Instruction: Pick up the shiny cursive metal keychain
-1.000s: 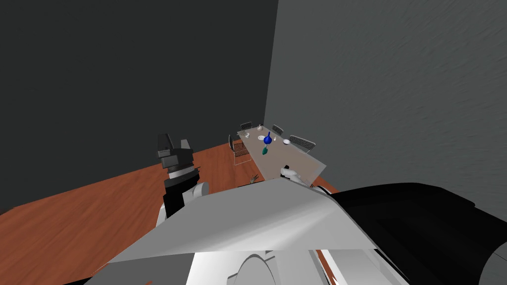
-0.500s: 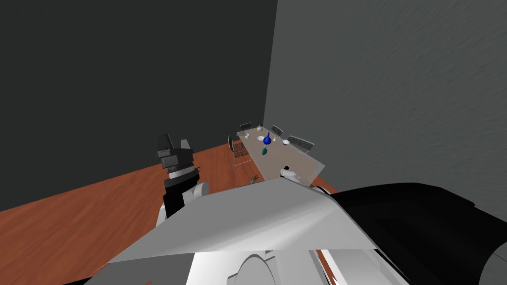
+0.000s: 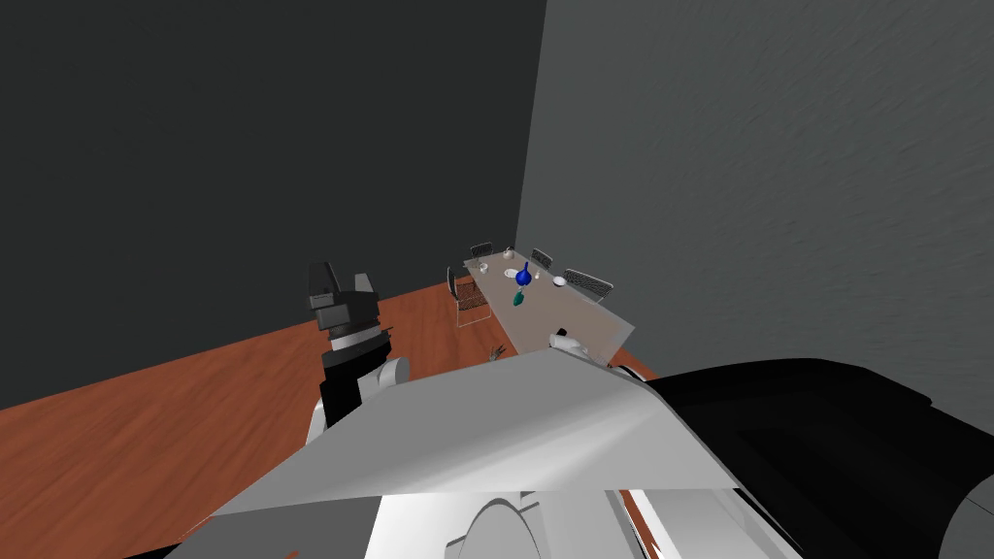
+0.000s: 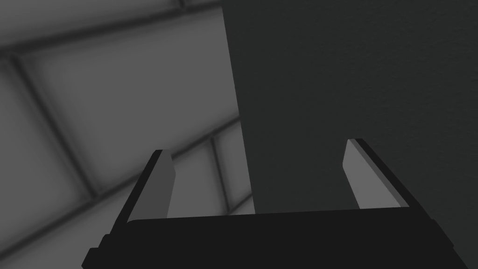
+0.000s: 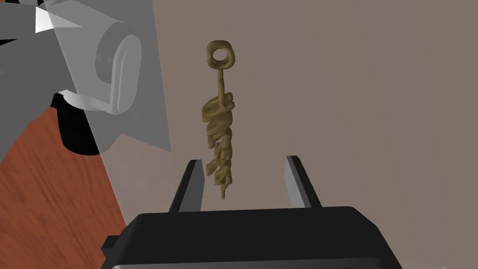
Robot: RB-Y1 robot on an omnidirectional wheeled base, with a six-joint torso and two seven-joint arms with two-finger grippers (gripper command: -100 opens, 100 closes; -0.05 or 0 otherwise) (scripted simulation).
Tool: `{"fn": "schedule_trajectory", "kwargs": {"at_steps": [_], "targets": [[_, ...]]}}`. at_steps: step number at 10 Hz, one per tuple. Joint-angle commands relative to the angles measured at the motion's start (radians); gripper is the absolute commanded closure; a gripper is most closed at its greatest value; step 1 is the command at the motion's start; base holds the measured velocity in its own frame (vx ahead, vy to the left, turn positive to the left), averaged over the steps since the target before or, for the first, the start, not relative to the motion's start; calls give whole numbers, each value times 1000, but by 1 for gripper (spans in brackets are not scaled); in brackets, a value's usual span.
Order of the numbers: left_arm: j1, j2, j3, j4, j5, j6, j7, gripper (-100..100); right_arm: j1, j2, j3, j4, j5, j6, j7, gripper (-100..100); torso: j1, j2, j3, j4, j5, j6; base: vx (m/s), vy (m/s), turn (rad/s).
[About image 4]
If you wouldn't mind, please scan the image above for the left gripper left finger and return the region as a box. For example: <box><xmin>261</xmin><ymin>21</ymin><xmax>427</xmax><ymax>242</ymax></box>
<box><xmin>112</xmin><ymin>149</ymin><xmax>176</xmax><ymax>232</ymax></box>

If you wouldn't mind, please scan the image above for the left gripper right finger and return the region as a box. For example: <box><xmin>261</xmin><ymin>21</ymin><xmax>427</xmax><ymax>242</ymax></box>
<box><xmin>342</xmin><ymin>138</ymin><xmax>420</xmax><ymax>210</ymax></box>

